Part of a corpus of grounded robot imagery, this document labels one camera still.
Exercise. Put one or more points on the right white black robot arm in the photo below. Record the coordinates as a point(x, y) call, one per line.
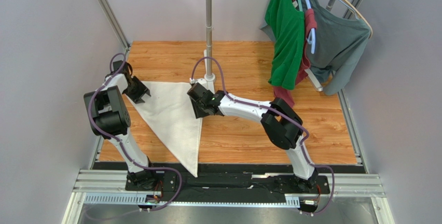
point(281, 124)

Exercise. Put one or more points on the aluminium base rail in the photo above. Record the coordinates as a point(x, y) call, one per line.
point(356, 197)

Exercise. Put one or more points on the aluminium frame post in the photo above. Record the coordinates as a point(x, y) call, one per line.
point(106, 7)

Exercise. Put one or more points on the white clothes rack stand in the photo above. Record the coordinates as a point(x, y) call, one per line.
point(209, 78)

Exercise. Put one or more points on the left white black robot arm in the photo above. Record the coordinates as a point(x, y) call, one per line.
point(110, 119)

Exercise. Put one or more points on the light blue clothes hanger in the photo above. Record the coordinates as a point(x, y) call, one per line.
point(310, 25)

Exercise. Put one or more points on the green shirt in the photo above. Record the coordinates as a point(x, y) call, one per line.
point(287, 25)

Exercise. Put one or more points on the white cloth napkin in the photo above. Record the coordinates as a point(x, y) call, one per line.
point(169, 113)

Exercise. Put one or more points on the maroon shirt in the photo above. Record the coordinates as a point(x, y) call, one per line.
point(286, 94)

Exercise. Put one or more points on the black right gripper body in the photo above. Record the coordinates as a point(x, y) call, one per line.
point(199, 106)

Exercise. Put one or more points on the grey-blue shirt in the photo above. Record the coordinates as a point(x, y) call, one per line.
point(340, 44)

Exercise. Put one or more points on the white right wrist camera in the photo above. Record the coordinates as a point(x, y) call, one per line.
point(201, 81)

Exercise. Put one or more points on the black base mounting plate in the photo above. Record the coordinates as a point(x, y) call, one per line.
point(224, 183)

